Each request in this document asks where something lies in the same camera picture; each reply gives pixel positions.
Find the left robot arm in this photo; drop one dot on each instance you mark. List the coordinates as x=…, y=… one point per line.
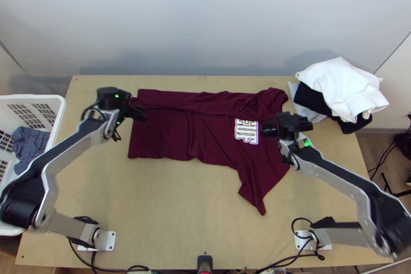
x=64, y=148

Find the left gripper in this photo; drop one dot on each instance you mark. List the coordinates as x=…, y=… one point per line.
x=133, y=111

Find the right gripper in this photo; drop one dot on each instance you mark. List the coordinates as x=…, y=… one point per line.
x=289, y=124

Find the heap of clothes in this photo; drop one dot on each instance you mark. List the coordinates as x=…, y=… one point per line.
x=340, y=84

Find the grey-blue garment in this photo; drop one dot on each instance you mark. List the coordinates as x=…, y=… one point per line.
x=30, y=145

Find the maroon t-shirt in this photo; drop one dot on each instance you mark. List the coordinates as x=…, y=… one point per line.
x=199, y=132

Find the white laundry basket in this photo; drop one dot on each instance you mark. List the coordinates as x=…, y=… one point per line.
x=48, y=103

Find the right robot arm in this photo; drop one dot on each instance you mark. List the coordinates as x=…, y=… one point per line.
x=321, y=161

